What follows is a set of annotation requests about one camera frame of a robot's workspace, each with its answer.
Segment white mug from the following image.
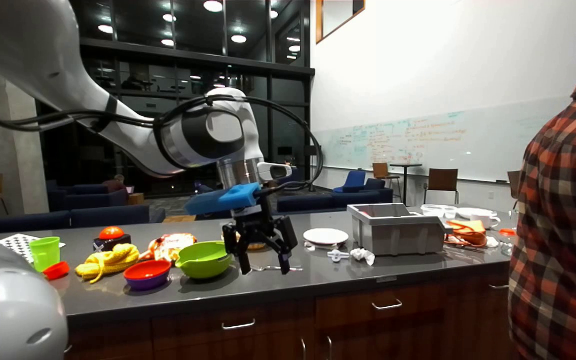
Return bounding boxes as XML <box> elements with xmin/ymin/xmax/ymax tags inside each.
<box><xmin>470</xmin><ymin>212</ymin><xmax>502</xmax><ymax>230</ymax></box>

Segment whiteboard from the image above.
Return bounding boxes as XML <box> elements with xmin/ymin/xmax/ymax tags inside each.
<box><xmin>312</xmin><ymin>95</ymin><xmax>575</xmax><ymax>184</ymax></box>

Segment white plate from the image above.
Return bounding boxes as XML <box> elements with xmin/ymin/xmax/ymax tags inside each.
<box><xmin>302</xmin><ymin>227</ymin><xmax>350</xmax><ymax>246</ymax></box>

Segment orange snack packet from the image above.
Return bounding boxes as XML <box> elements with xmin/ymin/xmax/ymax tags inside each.
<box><xmin>147</xmin><ymin>232</ymin><xmax>198</xmax><ymax>262</ymax></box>

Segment green plastic cup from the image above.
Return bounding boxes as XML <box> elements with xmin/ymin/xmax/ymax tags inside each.
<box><xmin>28</xmin><ymin>236</ymin><xmax>62</xmax><ymax>274</ymax></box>

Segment clear plastic container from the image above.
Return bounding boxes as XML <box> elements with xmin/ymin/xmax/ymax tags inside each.
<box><xmin>420</xmin><ymin>203</ymin><xmax>458</xmax><ymax>220</ymax></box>

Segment drawer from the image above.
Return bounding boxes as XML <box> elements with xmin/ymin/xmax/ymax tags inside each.
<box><xmin>151</xmin><ymin>302</ymin><xmax>317</xmax><ymax>348</ymax></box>
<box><xmin>315</xmin><ymin>282</ymin><xmax>446</xmax><ymax>330</ymax></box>

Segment silver fork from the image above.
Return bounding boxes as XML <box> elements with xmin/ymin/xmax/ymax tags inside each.
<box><xmin>250</xmin><ymin>263</ymin><xmax>304</xmax><ymax>273</ymax></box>

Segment row of blue sofas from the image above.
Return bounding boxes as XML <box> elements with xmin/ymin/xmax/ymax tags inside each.
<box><xmin>0</xmin><ymin>180</ymin><xmax>167</xmax><ymax>235</ymax></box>

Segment crumpled white paper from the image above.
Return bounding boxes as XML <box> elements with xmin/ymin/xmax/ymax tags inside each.
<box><xmin>349</xmin><ymin>247</ymin><xmax>376</xmax><ymax>267</ymax></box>

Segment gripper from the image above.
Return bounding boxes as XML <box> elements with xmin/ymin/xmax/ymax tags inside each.
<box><xmin>222</xmin><ymin>202</ymin><xmax>299</xmax><ymax>276</ymax></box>

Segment green bowl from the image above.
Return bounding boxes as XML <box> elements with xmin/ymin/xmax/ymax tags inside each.
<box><xmin>174</xmin><ymin>240</ymin><xmax>233</xmax><ymax>280</ymax></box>

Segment red plastic lid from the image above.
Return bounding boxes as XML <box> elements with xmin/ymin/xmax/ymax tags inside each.
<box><xmin>42</xmin><ymin>260</ymin><xmax>71</xmax><ymax>281</ymax></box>

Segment orange bag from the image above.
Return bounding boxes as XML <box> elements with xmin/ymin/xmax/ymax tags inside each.
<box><xmin>444</xmin><ymin>218</ymin><xmax>489</xmax><ymax>249</ymax></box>

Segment red tomato toy on black box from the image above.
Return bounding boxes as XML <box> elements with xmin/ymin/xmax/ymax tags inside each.
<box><xmin>92</xmin><ymin>225</ymin><xmax>133</xmax><ymax>252</ymax></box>

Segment white shallow dish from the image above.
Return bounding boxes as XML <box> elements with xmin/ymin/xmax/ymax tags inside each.
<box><xmin>455</xmin><ymin>206</ymin><xmax>492</xmax><ymax>220</ymax></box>

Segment blue bowl with red inside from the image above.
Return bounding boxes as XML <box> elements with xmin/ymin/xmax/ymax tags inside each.
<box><xmin>123</xmin><ymin>258</ymin><xmax>173</xmax><ymax>291</ymax></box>

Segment yellow knitted corn toy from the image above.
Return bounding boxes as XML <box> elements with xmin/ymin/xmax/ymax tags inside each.
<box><xmin>74</xmin><ymin>242</ymin><xmax>141</xmax><ymax>284</ymax></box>

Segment grey plastic bin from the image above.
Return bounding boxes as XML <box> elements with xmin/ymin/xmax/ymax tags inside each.
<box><xmin>346</xmin><ymin>202</ymin><xmax>454</xmax><ymax>257</ymax></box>

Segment brown round bread toy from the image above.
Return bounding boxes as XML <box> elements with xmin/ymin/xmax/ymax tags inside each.
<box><xmin>221</xmin><ymin>231</ymin><xmax>268</xmax><ymax>251</ymax></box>

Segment wood framed window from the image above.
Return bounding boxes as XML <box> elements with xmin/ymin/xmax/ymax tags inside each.
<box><xmin>315</xmin><ymin>0</ymin><xmax>367</xmax><ymax>45</ymax></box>

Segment blue lounge chair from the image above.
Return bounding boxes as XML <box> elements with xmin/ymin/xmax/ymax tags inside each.
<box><xmin>332</xmin><ymin>169</ymin><xmax>368</xmax><ymax>194</ymax></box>

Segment checkerboard calibration sheet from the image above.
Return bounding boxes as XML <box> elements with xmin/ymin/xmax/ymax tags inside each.
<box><xmin>0</xmin><ymin>233</ymin><xmax>67</xmax><ymax>265</ymax></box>

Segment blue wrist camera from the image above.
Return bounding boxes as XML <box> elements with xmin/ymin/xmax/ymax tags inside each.
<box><xmin>184</xmin><ymin>182</ymin><xmax>263</xmax><ymax>216</ymax></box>

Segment person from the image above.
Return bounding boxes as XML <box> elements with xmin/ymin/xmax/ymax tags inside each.
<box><xmin>507</xmin><ymin>0</ymin><xmax>576</xmax><ymax>360</ymax></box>
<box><xmin>102</xmin><ymin>173</ymin><xmax>135</xmax><ymax>195</ymax></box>

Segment tall round black table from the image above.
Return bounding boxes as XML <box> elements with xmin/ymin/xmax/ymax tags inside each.
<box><xmin>389</xmin><ymin>162</ymin><xmax>423</xmax><ymax>206</ymax></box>

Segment glass jar with red lid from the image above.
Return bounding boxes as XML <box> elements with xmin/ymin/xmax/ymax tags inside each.
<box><xmin>497</xmin><ymin>227</ymin><xmax>518</xmax><ymax>258</ymax></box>

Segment blue sofa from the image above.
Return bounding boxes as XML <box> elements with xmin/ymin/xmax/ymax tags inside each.
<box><xmin>276</xmin><ymin>178</ymin><xmax>395</xmax><ymax>214</ymax></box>

